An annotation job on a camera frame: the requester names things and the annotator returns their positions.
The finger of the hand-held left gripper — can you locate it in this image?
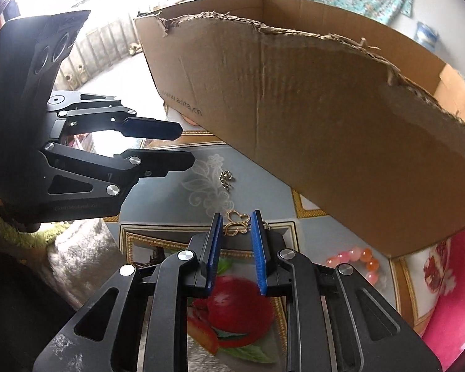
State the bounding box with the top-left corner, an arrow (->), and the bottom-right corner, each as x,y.
39,143 -> 196,223
46,90 -> 183,140

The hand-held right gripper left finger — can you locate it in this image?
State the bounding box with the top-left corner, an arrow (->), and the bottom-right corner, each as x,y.
32,212 -> 223,372

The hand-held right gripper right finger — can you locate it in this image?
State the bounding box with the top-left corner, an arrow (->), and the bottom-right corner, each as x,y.
252,209 -> 442,372

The gold butterfly pendant necklace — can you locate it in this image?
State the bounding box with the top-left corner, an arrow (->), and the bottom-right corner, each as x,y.
225,210 -> 272,237

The brown cardboard box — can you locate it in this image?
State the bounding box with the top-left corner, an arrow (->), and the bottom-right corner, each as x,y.
134,0 -> 465,258

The fruit printed blanket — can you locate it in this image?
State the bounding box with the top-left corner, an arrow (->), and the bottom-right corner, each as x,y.
112,104 -> 465,372

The balcony railing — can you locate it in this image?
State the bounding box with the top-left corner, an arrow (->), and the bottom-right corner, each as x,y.
58,19 -> 148,86

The fluffy white blanket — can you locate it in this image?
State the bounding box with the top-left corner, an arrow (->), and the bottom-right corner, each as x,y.
0,203 -> 121,312

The pink blanket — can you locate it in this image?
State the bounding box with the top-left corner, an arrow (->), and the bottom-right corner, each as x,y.
422,227 -> 465,372

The small silver chain piece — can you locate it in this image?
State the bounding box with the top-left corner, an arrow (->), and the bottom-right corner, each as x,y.
218,170 -> 237,191

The pink bead bracelet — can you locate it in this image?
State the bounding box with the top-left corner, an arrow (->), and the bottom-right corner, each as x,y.
326,246 -> 380,284

